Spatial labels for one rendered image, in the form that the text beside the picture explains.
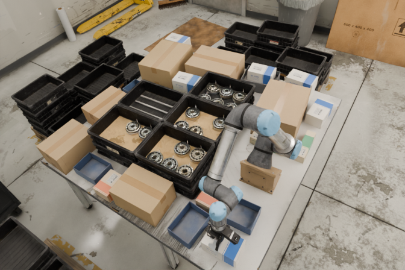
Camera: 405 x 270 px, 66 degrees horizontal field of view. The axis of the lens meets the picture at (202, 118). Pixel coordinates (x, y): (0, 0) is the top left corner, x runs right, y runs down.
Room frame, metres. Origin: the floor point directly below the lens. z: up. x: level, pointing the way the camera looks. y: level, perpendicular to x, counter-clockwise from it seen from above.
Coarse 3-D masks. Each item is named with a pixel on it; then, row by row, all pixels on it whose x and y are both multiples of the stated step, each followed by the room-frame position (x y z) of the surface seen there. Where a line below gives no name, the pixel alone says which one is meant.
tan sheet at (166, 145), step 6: (162, 138) 1.36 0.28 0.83; (168, 138) 1.35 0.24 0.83; (162, 144) 1.31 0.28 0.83; (168, 144) 1.30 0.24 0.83; (174, 144) 1.30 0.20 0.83; (156, 150) 1.26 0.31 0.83; (162, 150) 1.26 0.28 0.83; (168, 150) 1.25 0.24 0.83; (168, 156) 1.20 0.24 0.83; (174, 156) 1.20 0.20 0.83; (186, 156) 1.19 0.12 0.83; (180, 162) 1.15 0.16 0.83; (186, 162) 1.14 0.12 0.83
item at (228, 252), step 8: (208, 240) 0.66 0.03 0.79; (224, 240) 0.66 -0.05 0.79; (240, 240) 0.65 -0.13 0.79; (208, 248) 0.64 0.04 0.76; (224, 248) 0.62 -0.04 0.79; (232, 248) 0.61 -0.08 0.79; (240, 248) 0.61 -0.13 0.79; (216, 256) 0.61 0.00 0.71; (224, 256) 0.58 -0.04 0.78; (232, 256) 0.57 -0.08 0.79; (240, 256) 0.59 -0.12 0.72; (232, 264) 0.56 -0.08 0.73
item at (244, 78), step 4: (248, 68) 2.09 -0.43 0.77; (244, 72) 2.01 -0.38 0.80; (276, 72) 1.98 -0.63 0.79; (244, 76) 2.00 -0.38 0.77; (276, 76) 1.98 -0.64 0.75; (240, 80) 1.93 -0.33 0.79; (244, 80) 1.91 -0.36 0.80; (248, 80) 1.96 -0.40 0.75; (256, 84) 1.86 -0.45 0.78; (260, 84) 1.85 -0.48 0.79; (264, 84) 1.83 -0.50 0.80; (260, 88) 1.85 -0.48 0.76; (264, 88) 1.83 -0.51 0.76
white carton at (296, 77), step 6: (294, 72) 1.84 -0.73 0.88; (300, 72) 1.84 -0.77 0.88; (288, 78) 1.79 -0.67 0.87; (294, 78) 1.77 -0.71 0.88; (300, 78) 1.77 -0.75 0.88; (306, 78) 1.76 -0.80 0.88; (312, 78) 1.75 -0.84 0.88; (300, 84) 1.73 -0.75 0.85; (306, 84) 1.70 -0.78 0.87; (312, 84) 1.69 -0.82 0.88; (312, 90) 1.70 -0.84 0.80
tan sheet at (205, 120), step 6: (204, 114) 1.54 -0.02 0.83; (180, 120) 1.51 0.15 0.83; (186, 120) 1.50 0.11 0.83; (198, 120) 1.49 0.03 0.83; (204, 120) 1.49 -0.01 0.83; (210, 120) 1.48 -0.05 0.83; (204, 126) 1.43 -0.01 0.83; (210, 126) 1.42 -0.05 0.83; (204, 132) 1.37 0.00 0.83; (210, 132) 1.37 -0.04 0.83; (216, 132) 1.36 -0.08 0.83; (210, 138) 1.32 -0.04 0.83; (216, 138) 1.31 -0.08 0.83
